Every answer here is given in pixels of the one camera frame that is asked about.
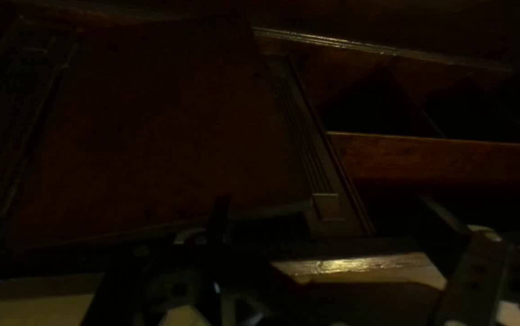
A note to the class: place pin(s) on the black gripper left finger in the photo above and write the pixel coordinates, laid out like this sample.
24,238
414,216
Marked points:
142,289

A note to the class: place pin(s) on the dark wooden desk hutch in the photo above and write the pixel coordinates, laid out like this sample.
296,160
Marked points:
401,128

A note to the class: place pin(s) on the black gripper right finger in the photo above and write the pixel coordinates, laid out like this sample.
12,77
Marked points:
481,267

